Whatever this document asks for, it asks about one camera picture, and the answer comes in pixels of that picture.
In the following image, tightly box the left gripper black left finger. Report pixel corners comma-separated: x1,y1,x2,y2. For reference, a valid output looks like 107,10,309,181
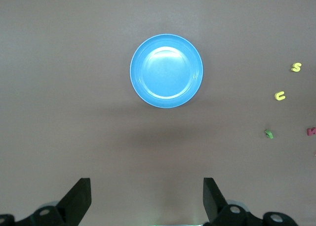
19,178,92,226

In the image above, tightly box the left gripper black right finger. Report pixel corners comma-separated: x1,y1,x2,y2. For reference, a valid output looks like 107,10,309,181
201,178,264,226

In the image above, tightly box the yellow foam letter s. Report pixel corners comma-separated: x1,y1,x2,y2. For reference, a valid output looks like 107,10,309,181
290,62,303,73

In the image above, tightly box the blue plate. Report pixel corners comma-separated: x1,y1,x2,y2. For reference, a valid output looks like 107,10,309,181
129,33,204,109

